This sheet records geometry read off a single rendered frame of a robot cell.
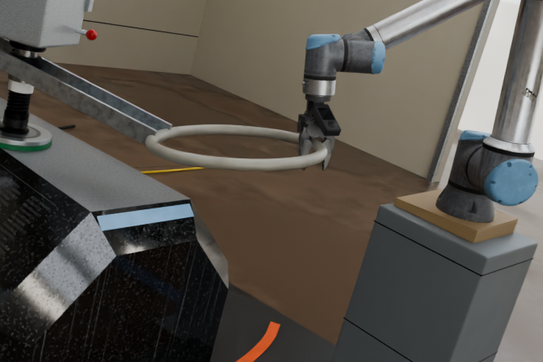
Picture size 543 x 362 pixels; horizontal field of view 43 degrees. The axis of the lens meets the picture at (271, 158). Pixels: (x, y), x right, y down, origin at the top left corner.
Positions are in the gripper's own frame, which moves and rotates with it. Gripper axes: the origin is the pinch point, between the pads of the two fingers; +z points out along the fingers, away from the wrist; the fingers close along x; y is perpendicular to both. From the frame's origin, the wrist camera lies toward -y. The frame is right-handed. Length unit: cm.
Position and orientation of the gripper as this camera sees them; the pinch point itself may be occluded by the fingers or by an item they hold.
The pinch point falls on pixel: (314, 166)
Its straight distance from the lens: 195.6
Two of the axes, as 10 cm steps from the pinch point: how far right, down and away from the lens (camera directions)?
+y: -2.9, -2.2, 9.3
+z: -0.7, 9.7, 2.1
